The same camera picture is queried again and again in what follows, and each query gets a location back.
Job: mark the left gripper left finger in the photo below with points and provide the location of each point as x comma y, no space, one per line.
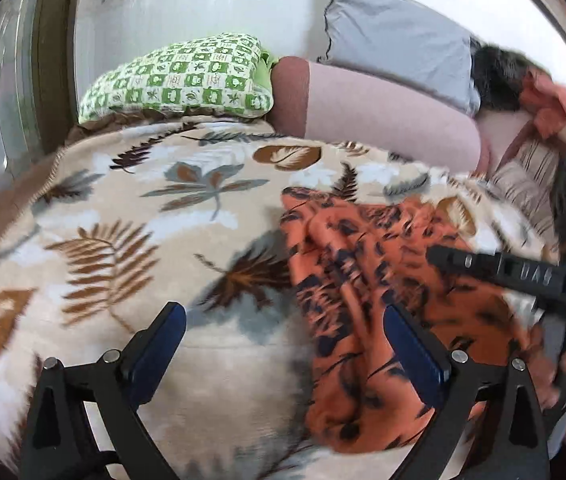
84,418

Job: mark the brown wooden glass door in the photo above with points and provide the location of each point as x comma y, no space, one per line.
38,103

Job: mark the pink bolster pillow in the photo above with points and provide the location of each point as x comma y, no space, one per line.
326,103

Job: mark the beige leaf pattern blanket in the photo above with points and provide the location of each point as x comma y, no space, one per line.
93,244

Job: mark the striped beige pillow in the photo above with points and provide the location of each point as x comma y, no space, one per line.
526,180

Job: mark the orange crumpled cloth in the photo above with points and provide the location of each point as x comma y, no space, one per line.
545,100

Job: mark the grey pillow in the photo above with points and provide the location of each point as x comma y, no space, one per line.
405,42

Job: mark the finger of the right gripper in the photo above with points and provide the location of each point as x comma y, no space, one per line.
544,281

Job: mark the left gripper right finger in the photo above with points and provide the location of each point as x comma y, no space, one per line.
510,442

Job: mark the green white checkered pillow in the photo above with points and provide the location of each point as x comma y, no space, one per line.
226,74

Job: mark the orange black floral garment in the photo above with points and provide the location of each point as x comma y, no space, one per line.
350,265

